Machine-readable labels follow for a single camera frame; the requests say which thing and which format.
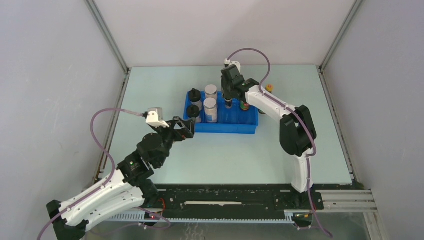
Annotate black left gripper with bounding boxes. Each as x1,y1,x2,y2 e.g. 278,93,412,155
152,116,196,167

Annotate black-lid jar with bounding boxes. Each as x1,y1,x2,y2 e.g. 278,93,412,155
188,88,203,111
186,105,202,123

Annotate silver-lid blue-label jar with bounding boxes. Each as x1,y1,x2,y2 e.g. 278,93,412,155
203,97,218,123
204,84,218,100

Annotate small black-cap spice jar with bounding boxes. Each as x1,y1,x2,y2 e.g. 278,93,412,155
224,98,233,109

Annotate red sauce bottle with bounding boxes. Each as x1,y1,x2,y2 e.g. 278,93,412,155
239,101,250,111
257,84,274,115

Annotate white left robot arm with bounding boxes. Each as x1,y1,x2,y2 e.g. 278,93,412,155
46,111,196,240

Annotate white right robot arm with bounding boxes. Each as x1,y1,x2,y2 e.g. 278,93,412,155
221,63,317,209

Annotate blue divided plastic bin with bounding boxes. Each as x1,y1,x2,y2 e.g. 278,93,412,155
195,91,259,135

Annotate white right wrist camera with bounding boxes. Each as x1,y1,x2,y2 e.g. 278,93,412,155
224,58,242,73

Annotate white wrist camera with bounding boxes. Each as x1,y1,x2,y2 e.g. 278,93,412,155
224,58,242,73
145,107,170,128

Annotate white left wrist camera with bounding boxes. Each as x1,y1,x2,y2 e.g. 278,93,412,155
145,107,170,128

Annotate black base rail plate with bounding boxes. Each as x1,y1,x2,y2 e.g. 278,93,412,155
142,184,324,221

